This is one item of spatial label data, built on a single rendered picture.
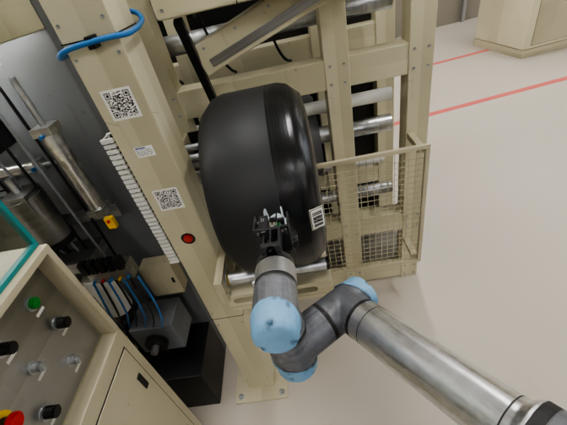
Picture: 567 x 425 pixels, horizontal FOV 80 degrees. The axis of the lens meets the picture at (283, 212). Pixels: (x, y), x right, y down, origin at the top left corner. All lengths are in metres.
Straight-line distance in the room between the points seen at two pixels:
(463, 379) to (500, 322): 1.67
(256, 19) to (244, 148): 0.53
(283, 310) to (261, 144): 0.43
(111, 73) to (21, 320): 0.61
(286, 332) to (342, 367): 1.43
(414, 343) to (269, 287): 0.23
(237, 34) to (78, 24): 0.50
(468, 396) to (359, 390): 1.40
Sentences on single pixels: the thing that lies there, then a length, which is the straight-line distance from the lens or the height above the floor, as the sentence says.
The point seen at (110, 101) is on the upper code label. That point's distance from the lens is 0.95.
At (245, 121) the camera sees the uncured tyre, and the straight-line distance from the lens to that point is 0.85.
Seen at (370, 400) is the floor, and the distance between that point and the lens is 1.86.
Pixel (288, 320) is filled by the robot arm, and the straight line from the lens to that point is 0.51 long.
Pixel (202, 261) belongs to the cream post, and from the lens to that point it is 1.20.
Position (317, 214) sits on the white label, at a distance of 0.83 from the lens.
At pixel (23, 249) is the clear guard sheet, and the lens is 1.01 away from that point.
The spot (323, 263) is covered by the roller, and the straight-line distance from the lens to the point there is 1.10.
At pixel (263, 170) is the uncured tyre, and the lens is 0.79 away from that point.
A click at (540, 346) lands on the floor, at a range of 2.16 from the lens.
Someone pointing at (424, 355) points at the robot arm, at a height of 1.26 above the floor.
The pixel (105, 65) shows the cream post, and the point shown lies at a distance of 0.92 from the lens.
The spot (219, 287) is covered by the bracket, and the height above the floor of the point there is 0.93.
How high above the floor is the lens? 1.73
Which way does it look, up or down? 37 degrees down
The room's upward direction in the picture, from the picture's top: 14 degrees counter-clockwise
